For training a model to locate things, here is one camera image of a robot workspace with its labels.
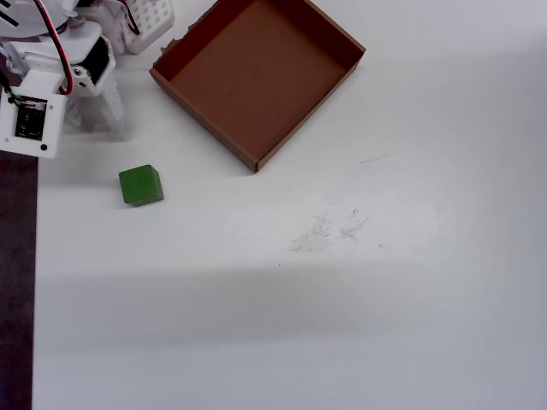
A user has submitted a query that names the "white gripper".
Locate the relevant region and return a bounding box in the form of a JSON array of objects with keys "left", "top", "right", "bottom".
[{"left": 0, "top": 21, "right": 126, "bottom": 132}]

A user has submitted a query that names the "green cube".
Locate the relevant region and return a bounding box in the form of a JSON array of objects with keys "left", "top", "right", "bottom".
[{"left": 118, "top": 164, "right": 165, "bottom": 208}]

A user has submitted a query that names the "brown cardboard box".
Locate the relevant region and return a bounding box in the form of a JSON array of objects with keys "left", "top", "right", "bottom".
[{"left": 149, "top": 0, "right": 368, "bottom": 174}]

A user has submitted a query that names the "white camera mount with board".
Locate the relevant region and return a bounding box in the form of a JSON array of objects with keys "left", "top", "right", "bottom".
[{"left": 0, "top": 70, "right": 68, "bottom": 160}]

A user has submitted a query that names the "red black servo cable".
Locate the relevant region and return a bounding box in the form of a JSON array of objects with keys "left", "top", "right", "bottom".
[
  {"left": 32, "top": 0, "right": 76, "bottom": 96},
  {"left": 121, "top": 0, "right": 142, "bottom": 38}
]

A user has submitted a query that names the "black camera cable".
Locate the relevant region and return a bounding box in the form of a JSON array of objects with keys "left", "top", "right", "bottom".
[{"left": 0, "top": 74, "right": 21, "bottom": 106}]

